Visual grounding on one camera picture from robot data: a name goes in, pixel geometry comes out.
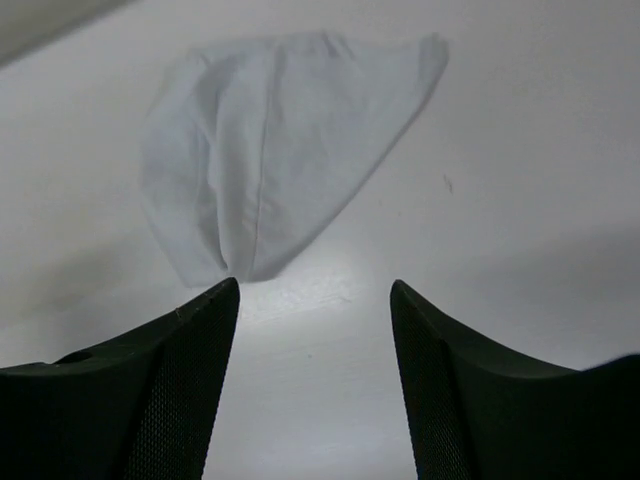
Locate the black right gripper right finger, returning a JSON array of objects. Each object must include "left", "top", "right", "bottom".
[{"left": 390, "top": 280, "right": 639, "bottom": 479}]

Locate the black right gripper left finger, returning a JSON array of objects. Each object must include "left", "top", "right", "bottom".
[{"left": 1, "top": 278, "right": 240, "bottom": 479}]

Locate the white skirt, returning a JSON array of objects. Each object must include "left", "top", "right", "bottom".
[{"left": 140, "top": 31, "right": 449, "bottom": 287}]

